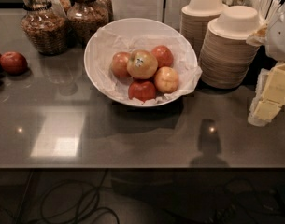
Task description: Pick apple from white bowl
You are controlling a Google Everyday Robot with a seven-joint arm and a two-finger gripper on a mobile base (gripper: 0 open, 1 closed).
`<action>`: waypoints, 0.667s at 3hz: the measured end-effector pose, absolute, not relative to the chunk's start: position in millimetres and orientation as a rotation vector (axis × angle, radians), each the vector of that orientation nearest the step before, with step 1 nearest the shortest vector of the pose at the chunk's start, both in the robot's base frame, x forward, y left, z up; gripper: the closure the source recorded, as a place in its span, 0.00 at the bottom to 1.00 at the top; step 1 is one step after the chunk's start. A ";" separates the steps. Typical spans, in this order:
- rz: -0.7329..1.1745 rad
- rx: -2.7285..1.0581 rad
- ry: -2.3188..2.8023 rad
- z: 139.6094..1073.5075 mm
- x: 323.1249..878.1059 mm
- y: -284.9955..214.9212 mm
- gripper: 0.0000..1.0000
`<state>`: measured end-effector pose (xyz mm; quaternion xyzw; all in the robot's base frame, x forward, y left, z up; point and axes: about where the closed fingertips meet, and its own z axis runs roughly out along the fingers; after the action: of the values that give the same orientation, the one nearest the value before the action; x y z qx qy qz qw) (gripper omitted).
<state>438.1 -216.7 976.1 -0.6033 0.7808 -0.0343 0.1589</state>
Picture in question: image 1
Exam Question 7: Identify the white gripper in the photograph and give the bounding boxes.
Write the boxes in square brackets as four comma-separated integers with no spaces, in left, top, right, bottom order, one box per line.
[246,2,285,127]

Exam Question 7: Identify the right yellow apple in bowl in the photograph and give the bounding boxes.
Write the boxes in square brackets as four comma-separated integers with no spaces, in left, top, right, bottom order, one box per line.
[154,66,179,93]

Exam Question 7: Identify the back red apple in bowl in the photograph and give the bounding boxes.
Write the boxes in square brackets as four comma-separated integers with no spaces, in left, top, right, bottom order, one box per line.
[151,45,174,68]

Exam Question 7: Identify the red apple in bowl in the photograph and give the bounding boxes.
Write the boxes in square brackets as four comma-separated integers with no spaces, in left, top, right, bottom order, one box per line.
[151,45,174,68]
[111,51,130,78]
[128,80,156,102]

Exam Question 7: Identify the top yellow-red apple with sticker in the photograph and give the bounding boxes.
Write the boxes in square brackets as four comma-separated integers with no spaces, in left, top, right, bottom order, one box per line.
[127,49,158,79]

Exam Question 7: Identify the front red apple in bowl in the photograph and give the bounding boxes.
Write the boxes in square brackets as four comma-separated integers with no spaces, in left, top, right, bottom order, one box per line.
[128,80,156,102]

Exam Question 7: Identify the white bowl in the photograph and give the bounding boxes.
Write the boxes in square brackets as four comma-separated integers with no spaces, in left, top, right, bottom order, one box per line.
[83,17,199,108]

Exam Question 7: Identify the left red apple in bowl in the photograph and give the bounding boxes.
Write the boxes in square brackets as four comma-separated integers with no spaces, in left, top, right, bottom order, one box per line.
[111,51,130,78]

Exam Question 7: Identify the red apple on table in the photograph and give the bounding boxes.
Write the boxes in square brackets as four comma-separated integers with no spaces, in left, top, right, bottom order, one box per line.
[0,51,28,75]

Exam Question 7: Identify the front stack of paper bowls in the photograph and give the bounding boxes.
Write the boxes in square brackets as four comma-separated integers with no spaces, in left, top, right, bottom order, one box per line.
[199,6,260,89]

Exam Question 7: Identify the stack of paper bowls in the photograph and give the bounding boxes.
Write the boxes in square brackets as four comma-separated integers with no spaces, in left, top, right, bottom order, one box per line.
[199,6,260,89]
[179,0,226,56]

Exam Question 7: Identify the rear stack of paper bowls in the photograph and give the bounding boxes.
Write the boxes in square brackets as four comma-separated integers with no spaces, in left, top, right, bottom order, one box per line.
[179,0,226,56]

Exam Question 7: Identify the white napkin dispenser left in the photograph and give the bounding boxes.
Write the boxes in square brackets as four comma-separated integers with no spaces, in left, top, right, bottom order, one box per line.
[112,0,164,21]

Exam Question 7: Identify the white paper liner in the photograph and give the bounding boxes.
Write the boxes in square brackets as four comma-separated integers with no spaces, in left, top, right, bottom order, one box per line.
[84,26,203,105]

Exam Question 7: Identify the middle glass granola jar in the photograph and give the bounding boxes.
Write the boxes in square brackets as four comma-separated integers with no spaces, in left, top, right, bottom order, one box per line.
[67,0,109,45]

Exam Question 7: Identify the glass granola jar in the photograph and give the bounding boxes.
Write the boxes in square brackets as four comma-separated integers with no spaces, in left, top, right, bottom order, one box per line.
[21,0,68,55]
[67,0,109,45]

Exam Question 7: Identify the front glass granola jar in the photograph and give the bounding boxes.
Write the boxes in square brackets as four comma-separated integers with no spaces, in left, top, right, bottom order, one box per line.
[21,0,68,55]

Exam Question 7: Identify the black cable on floor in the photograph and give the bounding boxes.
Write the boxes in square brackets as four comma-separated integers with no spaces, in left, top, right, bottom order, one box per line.
[0,169,121,224]

